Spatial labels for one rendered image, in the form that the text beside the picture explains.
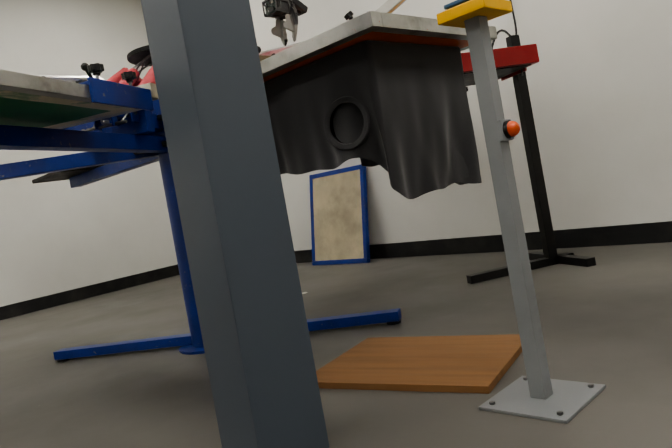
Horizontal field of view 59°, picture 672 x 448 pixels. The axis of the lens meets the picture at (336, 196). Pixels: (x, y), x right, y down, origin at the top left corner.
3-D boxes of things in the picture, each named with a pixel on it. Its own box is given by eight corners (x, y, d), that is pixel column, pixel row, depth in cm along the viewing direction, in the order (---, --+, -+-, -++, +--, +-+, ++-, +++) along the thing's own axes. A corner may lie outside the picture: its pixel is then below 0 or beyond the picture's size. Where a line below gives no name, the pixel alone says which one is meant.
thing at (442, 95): (486, 182, 185) (462, 46, 185) (395, 203, 154) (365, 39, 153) (477, 184, 188) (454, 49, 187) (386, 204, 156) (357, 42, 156)
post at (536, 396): (606, 387, 143) (537, -7, 142) (566, 424, 128) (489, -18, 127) (522, 378, 159) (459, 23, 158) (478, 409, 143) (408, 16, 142)
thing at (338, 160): (404, 174, 161) (380, 43, 161) (383, 177, 155) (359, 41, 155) (294, 194, 194) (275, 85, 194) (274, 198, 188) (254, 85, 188)
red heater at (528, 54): (492, 85, 332) (488, 64, 332) (540, 64, 287) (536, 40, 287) (390, 99, 316) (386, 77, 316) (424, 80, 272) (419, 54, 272)
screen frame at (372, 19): (497, 38, 183) (495, 26, 183) (373, 25, 143) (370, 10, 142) (324, 98, 240) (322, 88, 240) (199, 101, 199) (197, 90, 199)
